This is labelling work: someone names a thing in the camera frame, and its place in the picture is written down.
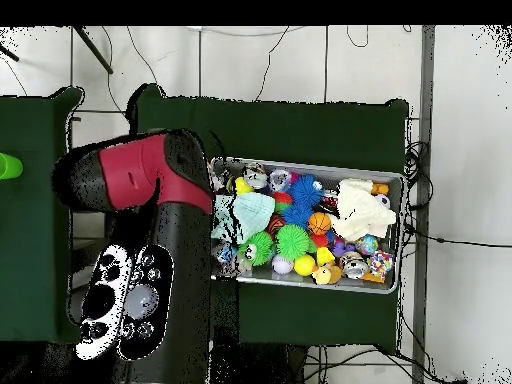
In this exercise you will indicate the green spiky rubber ball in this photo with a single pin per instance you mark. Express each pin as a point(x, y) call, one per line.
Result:
point(293, 242)

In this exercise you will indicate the grey vertical beam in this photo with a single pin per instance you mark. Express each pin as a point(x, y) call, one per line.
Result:
point(428, 80)

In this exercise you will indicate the green furry monster toy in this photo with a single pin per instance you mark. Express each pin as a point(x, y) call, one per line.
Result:
point(258, 248)

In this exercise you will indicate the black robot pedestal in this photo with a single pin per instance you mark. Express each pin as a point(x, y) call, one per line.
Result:
point(264, 368)

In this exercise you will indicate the dark green table cloth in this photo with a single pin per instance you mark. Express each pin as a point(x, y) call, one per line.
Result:
point(304, 128)
point(24, 256)

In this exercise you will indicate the thin black rod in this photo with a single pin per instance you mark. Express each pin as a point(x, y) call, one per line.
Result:
point(92, 48)

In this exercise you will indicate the clear mesh bin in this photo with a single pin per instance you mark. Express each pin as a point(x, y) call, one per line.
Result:
point(264, 278)

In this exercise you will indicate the cream muslin cloth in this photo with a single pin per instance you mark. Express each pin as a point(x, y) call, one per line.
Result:
point(360, 210)

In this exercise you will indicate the blue spiky rubber ball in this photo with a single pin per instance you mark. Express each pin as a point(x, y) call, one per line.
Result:
point(298, 214)

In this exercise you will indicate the small orange basketball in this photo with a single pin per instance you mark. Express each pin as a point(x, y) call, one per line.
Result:
point(320, 223)

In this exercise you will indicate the small black white soccer ball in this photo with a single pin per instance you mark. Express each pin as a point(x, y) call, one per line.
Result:
point(384, 202)

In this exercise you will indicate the mint green muslin cloth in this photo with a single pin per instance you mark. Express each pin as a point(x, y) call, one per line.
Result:
point(248, 216)

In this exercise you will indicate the bright green cup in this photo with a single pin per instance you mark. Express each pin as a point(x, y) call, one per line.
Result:
point(10, 166)

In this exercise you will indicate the orange tiger striped ball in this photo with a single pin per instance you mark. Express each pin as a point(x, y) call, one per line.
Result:
point(277, 225)

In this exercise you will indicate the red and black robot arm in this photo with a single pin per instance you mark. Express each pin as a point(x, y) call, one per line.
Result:
point(136, 172)

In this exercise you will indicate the blue furry monster toy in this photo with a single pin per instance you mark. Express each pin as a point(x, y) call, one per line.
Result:
point(306, 190)

